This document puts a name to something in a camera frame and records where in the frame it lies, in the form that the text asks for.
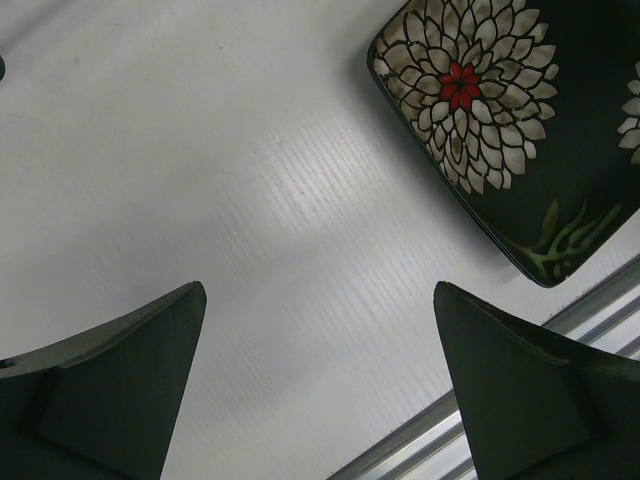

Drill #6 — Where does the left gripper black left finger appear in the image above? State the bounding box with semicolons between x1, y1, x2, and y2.
1;281;206;479

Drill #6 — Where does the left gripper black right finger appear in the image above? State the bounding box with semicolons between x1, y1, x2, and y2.
434;281;639;479

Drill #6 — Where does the dark floral square plate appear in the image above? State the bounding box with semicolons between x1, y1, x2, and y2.
367;0;639;288

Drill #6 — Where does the aluminium rail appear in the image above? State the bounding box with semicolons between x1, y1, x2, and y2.
337;262;639;479

